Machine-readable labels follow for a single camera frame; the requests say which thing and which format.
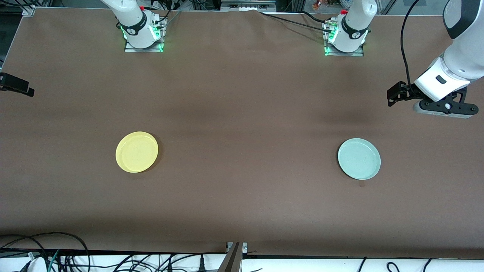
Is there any green cable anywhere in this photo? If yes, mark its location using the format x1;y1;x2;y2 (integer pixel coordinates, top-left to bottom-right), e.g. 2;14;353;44
48;249;60;272

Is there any white ledge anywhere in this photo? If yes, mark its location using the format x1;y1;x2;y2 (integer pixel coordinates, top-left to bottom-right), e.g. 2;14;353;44
0;254;484;272

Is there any large black loop cable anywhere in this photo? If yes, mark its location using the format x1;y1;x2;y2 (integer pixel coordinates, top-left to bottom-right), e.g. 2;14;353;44
0;232;90;272

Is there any small black loop cable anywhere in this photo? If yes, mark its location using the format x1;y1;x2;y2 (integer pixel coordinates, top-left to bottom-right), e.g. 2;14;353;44
0;236;49;272

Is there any pale green round plate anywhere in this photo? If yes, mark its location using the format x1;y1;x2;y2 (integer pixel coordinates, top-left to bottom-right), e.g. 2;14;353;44
337;138;382;181

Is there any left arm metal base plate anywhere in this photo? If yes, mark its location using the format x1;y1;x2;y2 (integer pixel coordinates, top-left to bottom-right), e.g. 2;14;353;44
324;21;364;57

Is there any yellow round plate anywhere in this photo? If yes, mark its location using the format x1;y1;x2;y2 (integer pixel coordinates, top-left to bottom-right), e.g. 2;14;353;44
115;131;159;173

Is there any long black table cable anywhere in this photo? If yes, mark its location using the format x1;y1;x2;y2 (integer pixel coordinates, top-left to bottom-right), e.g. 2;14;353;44
259;11;333;34

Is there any black base cable bundle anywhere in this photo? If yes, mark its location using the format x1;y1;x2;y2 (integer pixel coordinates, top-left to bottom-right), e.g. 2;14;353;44
153;0;182;29

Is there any grey metal box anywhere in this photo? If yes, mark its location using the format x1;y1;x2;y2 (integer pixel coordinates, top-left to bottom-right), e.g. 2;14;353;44
221;0;276;12

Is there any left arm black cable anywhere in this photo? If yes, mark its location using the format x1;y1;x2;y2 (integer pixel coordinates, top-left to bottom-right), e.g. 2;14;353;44
400;0;421;87

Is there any brown table cover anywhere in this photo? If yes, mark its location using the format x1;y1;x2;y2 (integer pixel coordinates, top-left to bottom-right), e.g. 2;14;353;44
0;8;484;254

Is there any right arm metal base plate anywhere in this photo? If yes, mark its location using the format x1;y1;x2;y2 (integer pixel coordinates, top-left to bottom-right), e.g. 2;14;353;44
125;17;164;53

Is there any aluminium profile beam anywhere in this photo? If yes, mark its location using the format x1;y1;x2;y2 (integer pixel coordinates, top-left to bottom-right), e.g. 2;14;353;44
217;242;244;272

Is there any short black table cable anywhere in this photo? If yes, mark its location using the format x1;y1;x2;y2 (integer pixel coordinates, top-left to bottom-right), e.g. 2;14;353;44
301;11;327;22

